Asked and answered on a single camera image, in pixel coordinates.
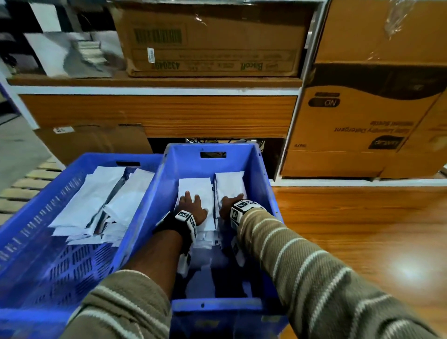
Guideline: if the white paper sheet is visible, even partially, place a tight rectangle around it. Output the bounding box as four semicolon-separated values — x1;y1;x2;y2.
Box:
29;2;62;33

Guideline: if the wooden pallet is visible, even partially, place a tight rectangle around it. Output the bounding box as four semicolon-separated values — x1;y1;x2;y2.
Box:
0;157;63;226

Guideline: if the large brown cardboard box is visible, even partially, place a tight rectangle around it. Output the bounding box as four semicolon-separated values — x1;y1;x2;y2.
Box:
110;1;313;78

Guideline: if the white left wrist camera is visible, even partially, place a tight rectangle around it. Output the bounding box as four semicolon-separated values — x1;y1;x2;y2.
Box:
176;253;193;278

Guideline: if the person's left hand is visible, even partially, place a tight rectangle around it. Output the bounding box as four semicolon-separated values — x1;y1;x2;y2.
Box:
178;191;209;226

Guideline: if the perforated blue plastic crate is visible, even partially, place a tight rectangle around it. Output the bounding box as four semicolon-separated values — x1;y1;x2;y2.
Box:
0;153;163;339

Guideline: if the orange-brown box with handle hole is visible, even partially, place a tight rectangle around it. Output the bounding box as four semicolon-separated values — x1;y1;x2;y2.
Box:
281;0;447;179

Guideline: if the flat cardboard sheet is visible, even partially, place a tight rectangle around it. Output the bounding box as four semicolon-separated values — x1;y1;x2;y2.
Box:
34;125;153;165

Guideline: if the person's left forearm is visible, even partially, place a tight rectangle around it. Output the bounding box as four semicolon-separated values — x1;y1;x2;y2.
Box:
61;229;184;339

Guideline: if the white open box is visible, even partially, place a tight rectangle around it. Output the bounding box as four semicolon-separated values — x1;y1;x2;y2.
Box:
23;30;126;78

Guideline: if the wrist marker band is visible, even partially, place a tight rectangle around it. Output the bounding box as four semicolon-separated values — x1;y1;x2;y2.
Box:
153;209;198;256
229;199;266;230

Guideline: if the left wrist marker band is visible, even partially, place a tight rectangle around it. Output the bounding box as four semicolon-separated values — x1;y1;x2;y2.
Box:
153;209;198;256

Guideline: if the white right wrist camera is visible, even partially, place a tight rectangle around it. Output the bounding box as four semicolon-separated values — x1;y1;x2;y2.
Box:
230;237;247;268

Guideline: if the person's right forearm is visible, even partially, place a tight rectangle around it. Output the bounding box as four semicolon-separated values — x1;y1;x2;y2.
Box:
237;209;437;339

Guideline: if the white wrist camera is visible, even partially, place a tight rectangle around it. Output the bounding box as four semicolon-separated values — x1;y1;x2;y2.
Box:
176;253;193;278
230;237;247;268

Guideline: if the person's right hand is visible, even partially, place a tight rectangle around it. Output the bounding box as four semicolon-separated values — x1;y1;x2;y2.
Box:
219;194;245;221

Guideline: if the stack of grey paper trays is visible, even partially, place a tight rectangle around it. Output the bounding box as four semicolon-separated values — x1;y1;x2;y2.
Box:
71;40;109;67

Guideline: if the right wrist marker band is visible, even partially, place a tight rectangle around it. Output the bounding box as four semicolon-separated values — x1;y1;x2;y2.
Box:
229;199;266;230

